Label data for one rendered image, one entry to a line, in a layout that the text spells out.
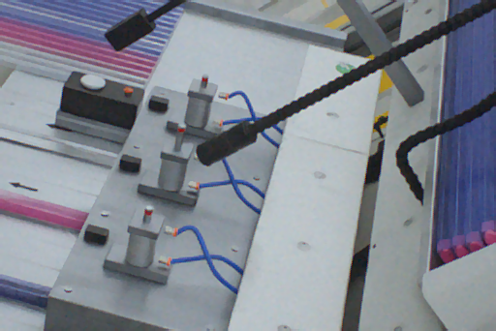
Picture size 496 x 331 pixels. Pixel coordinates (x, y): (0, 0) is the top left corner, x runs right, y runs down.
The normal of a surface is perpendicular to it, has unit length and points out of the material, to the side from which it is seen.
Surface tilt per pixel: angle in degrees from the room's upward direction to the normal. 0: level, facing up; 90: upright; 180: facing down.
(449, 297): 90
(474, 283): 90
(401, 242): 90
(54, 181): 44
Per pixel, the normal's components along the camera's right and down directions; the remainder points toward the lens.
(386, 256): -0.58, -0.76
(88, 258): 0.17, -0.84
